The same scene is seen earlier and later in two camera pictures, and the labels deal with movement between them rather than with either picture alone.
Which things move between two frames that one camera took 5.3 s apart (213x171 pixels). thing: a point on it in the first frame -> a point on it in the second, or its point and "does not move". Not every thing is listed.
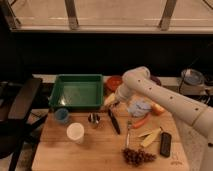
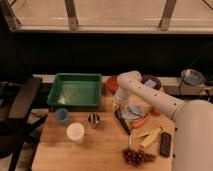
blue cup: [62, 115] does not move
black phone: [165, 144] does not move
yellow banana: [149, 137] does not move
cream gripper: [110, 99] -> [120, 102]
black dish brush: [114, 121] -> [122, 122]
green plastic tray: [77, 90] does not move
